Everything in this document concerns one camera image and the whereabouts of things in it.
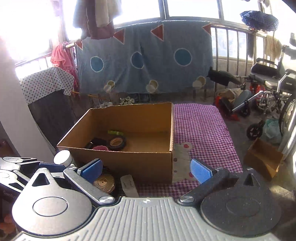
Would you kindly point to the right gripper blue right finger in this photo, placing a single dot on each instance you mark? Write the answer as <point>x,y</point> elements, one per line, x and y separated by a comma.
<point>210,180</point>

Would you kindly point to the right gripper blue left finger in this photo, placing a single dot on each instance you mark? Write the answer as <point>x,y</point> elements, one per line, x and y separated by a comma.
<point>81,179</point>

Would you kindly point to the gold lidded jar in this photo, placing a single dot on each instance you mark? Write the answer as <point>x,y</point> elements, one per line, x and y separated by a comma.
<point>105,183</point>

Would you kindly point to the white pill bottle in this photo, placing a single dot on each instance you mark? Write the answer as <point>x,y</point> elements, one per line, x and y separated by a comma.
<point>64,158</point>

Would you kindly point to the pink plastic lid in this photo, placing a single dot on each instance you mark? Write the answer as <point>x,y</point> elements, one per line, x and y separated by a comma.
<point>100,148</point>

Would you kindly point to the white power adapter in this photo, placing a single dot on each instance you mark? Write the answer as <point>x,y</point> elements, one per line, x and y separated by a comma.
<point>128,186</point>

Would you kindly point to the green glue stick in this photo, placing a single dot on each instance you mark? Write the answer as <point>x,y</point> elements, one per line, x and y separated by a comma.
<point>115,133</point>

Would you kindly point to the short black cylinder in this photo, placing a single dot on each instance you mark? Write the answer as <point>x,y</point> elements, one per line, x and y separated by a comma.
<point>95,142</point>

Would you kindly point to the tape roll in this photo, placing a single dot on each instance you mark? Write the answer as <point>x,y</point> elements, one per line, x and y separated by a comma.
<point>117,143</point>

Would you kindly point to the purple checkered tablecloth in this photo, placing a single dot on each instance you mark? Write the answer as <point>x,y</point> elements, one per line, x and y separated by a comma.
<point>201,133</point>

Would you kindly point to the small open cardboard box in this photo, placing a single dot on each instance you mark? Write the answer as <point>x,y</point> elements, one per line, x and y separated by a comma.
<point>264,158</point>

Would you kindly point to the brown cardboard box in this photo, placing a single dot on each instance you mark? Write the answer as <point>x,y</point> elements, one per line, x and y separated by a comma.
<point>148,129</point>

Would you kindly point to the dark cabinet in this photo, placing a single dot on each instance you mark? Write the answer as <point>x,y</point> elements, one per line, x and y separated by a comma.
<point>53,115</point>

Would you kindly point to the polka dot cloth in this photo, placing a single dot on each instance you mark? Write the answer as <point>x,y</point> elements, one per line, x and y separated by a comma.
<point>45,82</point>

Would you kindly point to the white green sneaker pair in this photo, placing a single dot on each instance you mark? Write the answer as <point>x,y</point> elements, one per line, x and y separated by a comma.
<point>127,101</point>

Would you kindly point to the wheelchair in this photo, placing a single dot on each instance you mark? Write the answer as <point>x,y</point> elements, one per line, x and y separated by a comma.
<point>272,89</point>

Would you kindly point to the pink hanging garment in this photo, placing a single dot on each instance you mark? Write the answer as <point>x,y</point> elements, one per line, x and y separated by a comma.
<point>61,57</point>

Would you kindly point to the blue patterned blanket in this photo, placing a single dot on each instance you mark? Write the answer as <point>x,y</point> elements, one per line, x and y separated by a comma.
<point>148,58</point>

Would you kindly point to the metal balcony railing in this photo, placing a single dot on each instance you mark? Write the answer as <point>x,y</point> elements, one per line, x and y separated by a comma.
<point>235,50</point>

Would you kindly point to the dark hanging clothes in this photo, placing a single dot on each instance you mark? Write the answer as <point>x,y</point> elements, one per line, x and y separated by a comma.
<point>95,18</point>

